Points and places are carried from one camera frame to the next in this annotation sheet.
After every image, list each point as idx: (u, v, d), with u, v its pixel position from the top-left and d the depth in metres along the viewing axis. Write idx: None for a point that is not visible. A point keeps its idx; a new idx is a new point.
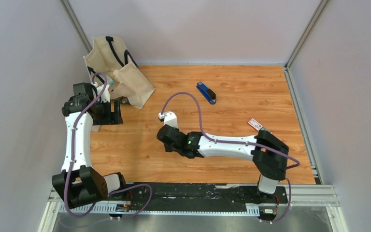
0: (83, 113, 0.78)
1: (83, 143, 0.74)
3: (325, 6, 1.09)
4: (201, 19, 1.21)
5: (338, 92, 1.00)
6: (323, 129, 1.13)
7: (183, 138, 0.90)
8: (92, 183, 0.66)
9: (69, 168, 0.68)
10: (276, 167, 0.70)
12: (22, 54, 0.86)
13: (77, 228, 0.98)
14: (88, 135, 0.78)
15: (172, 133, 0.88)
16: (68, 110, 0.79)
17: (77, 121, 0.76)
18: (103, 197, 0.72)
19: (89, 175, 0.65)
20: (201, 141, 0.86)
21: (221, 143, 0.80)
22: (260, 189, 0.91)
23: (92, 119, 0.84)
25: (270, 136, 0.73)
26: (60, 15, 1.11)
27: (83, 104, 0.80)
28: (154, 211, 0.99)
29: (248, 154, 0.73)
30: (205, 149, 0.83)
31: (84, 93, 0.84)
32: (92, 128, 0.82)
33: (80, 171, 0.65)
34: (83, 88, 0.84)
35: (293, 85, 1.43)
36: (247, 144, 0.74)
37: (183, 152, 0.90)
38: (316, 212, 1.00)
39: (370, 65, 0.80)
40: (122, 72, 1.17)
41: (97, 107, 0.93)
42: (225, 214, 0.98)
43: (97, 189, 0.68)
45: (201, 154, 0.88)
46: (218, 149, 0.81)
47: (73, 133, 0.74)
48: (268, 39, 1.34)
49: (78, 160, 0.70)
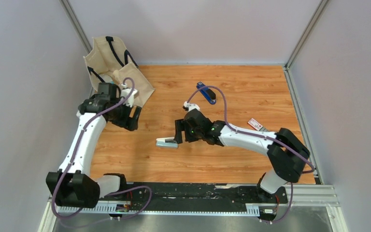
0: (99, 116, 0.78)
1: (88, 146, 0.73)
3: (325, 6, 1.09)
4: (201, 19, 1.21)
5: (338, 93, 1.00)
6: (323, 130, 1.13)
7: (208, 124, 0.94)
8: (81, 191, 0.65)
9: (65, 169, 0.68)
10: (291, 166, 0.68)
12: (22, 55, 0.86)
13: (77, 228, 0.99)
14: (94, 138, 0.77)
15: (198, 116, 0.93)
16: (86, 109, 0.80)
17: (88, 122, 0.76)
18: (90, 205, 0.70)
19: (80, 184, 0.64)
20: (223, 129, 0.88)
21: (241, 133, 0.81)
22: (262, 185, 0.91)
23: (104, 123, 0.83)
25: (291, 135, 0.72)
26: (60, 14, 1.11)
27: (101, 105, 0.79)
28: (151, 211, 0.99)
29: (264, 148, 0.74)
30: (225, 137, 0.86)
31: (106, 94, 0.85)
32: (100, 133, 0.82)
33: (73, 176, 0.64)
34: (107, 88, 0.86)
35: (293, 85, 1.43)
36: (266, 137, 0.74)
37: (206, 137, 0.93)
38: (316, 212, 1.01)
39: None
40: (122, 71, 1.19)
41: (117, 109, 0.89)
42: (225, 214, 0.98)
43: (85, 197, 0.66)
45: (222, 143, 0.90)
46: (236, 139, 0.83)
47: (80, 134, 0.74)
48: (268, 39, 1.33)
49: (77, 164, 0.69)
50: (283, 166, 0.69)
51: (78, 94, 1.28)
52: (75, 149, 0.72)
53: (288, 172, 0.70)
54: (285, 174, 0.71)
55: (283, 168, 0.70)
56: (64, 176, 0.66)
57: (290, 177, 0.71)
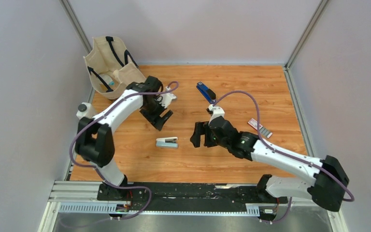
0: (138, 95, 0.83)
1: (121, 113, 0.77)
3: (325, 6, 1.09)
4: (201, 18, 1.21)
5: (338, 93, 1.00)
6: (323, 130, 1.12)
7: (235, 135, 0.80)
8: (101, 143, 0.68)
9: (97, 118, 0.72)
10: (335, 198, 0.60)
12: (22, 55, 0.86)
13: (77, 228, 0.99)
14: (127, 111, 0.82)
15: (227, 125, 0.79)
16: (131, 88, 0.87)
17: (130, 95, 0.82)
18: (100, 162, 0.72)
19: (104, 135, 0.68)
20: (257, 144, 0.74)
21: (279, 153, 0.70)
22: (267, 188, 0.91)
23: (140, 104, 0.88)
25: (338, 164, 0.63)
26: (60, 15, 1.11)
27: (144, 89, 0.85)
28: (152, 211, 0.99)
29: (308, 176, 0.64)
30: (259, 154, 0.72)
31: (151, 84, 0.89)
32: (133, 111, 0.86)
33: (101, 126, 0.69)
34: (153, 80, 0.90)
35: (293, 85, 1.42)
36: (311, 165, 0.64)
37: (233, 150, 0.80)
38: (316, 212, 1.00)
39: None
40: (122, 71, 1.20)
41: (152, 103, 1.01)
42: (225, 214, 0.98)
43: (101, 151, 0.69)
45: (251, 159, 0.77)
46: (273, 159, 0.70)
47: (120, 100, 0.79)
48: (268, 39, 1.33)
49: (108, 119, 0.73)
50: (324, 196, 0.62)
51: (78, 94, 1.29)
52: (110, 108, 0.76)
53: (329, 202, 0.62)
54: (325, 203, 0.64)
55: (324, 197, 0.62)
56: (93, 124, 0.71)
57: (329, 206, 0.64)
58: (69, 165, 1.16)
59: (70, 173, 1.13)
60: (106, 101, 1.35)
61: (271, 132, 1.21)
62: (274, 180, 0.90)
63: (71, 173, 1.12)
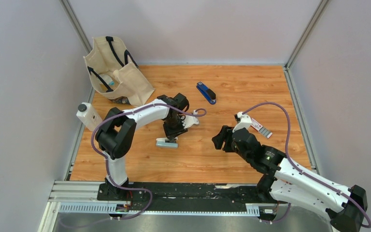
0: (166, 107, 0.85)
1: (147, 116, 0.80)
3: (325, 6, 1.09)
4: (201, 19, 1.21)
5: (338, 93, 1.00)
6: (323, 130, 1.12)
7: (259, 149, 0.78)
8: (122, 135, 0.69)
9: (126, 112, 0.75)
10: (356, 226, 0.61)
12: (22, 55, 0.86)
13: (77, 228, 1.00)
14: (152, 117, 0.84)
15: (252, 139, 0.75)
16: (162, 98, 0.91)
17: (160, 103, 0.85)
18: (114, 153, 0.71)
19: (127, 129, 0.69)
20: (283, 163, 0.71)
21: (308, 177, 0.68)
22: (273, 192, 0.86)
23: (164, 115, 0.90)
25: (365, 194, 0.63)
26: (60, 14, 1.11)
27: (172, 104, 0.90)
28: (153, 211, 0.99)
29: (335, 204, 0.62)
30: (285, 175, 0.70)
31: (179, 101, 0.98)
32: (154, 119, 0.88)
33: (128, 120, 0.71)
34: (182, 98, 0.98)
35: (293, 85, 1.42)
36: (341, 193, 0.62)
37: (255, 164, 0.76)
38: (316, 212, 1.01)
39: None
40: (122, 72, 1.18)
41: (174, 119, 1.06)
42: (225, 214, 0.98)
43: (121, 142, 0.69)
45: (274, 175, 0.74)
46: (299, 181, 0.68)
47: (150, 104, 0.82)
48: (267, 39, 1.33)
49: (136, 116, 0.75)
50: (346, 224, 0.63)
51: (78, 94, 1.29)
52: (141, 108, 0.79)
53: (349, 227, 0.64)
54: (343, 226, 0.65)
55: (345, 224, 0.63)
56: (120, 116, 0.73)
57: (345, 229, 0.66)
58: (69, 165, 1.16)
59: (70, 173, 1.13)
60: (106, 100, 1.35)
61: (271, 132, 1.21)
62: (282, 186, 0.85)
63: (71, 173, 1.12)
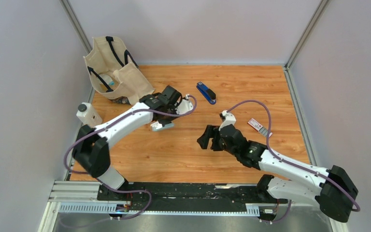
0: (148, 111, 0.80)
1: (124, 127, 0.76)
3: (325, 6, 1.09)
4: (201, 18, 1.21)
5: (338, 93, 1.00)
6: (323, 130, 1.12)
7: (245, 144, 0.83)
8: (94, 155, 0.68)
9: (98, 129, 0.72)
10: (340, 207, 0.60)
12: (22, 55, 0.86)
13: (77, 228, 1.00)
14: (133, 126, 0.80)
15: (237, 135, 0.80)
16: (144, 101, 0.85)
17: (139, 109, 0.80)
18: (92, 171, 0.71)
19: (98, 149, 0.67)
20: (264, 154, 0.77)
21: (287, 164, 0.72)
22: (270, 188, 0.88)
23: (149, 119, 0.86)
25: (345, 173, 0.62)
26: (60, 14, 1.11)
27: (156, 105, 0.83)
28: (152, 211, 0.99)
29: (315, 185, 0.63)
30: (266, 164, 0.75)
31: (168, 97, 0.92)
32: (139, 125, 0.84)
33: (99, 139, 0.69)
34: (171, 93, 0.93)
35: (293, 85, 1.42)
36: (317, 174, 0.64)
37: (241, 158, 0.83)
38: (316, 212, 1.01)
39: None
40: (122, 72, 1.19)
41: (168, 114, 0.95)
42: (225, 214, 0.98)
43: (95, 163, 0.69)
45: (259, 167, 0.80)
46: (280, 168, 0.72)
47: (127, 114, 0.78)
48: (267, 39, 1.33)
49: (108, 132, 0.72)
50: (331, 207, 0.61)
51: (78, 94, 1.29)
52: (115, 122, 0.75)
53: (336, 212, 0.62)
54: (332, 212, 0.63)
55: (333, 210, 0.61)
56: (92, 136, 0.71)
57: (335, 216, 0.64)
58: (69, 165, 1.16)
59: (70, 173, 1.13)
60: (106, 100, 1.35)
61: (271, 132, 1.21)
62: (278, 182, 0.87)
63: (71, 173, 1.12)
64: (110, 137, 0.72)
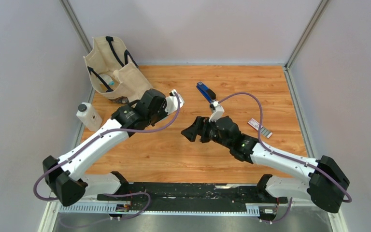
0: (119, 132, 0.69)
1: (92, 154, 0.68)
3: (325, 6, 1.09)
4: (201, 18, 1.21)
5: (338, 93, 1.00)
6: (323, 130, 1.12)
7: (239, 138, 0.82)
8: (60, 191, 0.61)
9: (61, 162, 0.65)
10: (330, 195, 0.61)
12: (22, 55, 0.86)
13: (77, 228, 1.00)
14: (105, 148, 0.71)
15: (235, 128, 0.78)
16: (118, 116, 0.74)
17: (108, 131, 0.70)
18: (66, 204, 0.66)
19: (60, 186, 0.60)
20: (256, 147, 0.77)
21: (278, 155, 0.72)
22: (268, 187, 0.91)
23: (127, 136, 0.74)
25: (334, 163, 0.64)
26: (60, 14, 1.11)
27: (128, 124, 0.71)
28: (153, 211, 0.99)
29: (304, 175, 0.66)
30: (258, 156, 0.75)
31: (147, 106, 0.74)
32: (115, 145, 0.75)
33: (61, 175, 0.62)
34: (149, 101, 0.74)
35: (293, 85, 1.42)
36: (307, 165, 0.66)
37: (235, 151, 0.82)
38: (316, 212, 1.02)
39: None
40: (122, 72, 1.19)
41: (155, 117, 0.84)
42: (225, 214, 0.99)
43: (64, 197, 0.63)
45: (251, 161, 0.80)
46: (271, 161, 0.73)
47: (94, 138, 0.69)
48: (267, 39, 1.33)
49: (73, 164, 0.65)
50: (321, 196, 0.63)
51: (78, 94, 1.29)
52: (80, 150, 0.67)
53: (327, 202, 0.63)
54: (323, 203, 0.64)
55: (323, 199, 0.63)
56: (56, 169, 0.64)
57: (326, 207, 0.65)
58: None
59: None
60: (106, 101, 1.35)
61: (271, 132, 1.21)
62: (275, 180, 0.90)
63: None
64: (73, 170, 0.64)
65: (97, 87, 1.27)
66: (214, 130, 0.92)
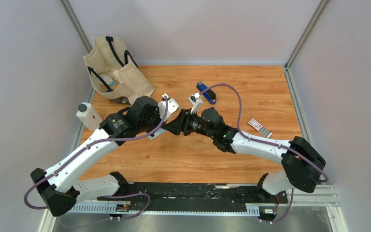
0: (107, 142, 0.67)
1: (79, 166, 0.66)
3: (325, 6, 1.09)
4: (201, 18, 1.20)
5: (338, 93, 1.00)
6: (323, 129, 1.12)
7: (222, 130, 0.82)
8: (49, 205, 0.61)
9: (47, 176, 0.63)
10: (304, 174, 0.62)
12: (22, 55, 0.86)
13: (77, 228, 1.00)
14: (93, 159, 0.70)
15: (220, 121, 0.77)
16: (107, 124, 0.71)
17: (95, 142, 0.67)
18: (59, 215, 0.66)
19: (48, 200, 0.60)
20: (235, 137, 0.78)
21: (255, 141, 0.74)
22: (264, 185, 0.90)
23: (115, 146, 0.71)
25: (306, 143, 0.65)
26: (59, 14, 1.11)
27: (117, 133, 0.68)
28: (153, 211, 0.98)
29: (278, 157, 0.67)
30: (237, 144, 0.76)
31: (137, 114, 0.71)
32: (105, 154, 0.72)
33: (48, 189, 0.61)
34: (140, 108, 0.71)
35: (293, 85, 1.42)
36: (280, 146, 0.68)
37: (217, 142, 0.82)
38: (316, 212, 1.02)
39: None
40: (122, 72, 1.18)
41: (148, 125, 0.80)
42: (225, 214, 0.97)
43: (53, 210, 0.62)
45: (234, 150, 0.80)
46: (249, 146, 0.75)
47: (81, 150, 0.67)
48: (267, 39, 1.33)
49: (60, 177, 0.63)
50: (295, 177, 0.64)
51: (78, 94, 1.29)
52: (67, 163, 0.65)
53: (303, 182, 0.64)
54: (300, 183, 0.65)
55: (298, 179, 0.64)
56: (43, 183, 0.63)
57: (304, 188, 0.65)
58: None
59: None
60: (106, 100, 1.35)
61: (271, 132, 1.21)
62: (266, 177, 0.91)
63: None
64: (60, 183, 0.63)
65: (97, 87, 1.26)
66: (197, 122, 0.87)
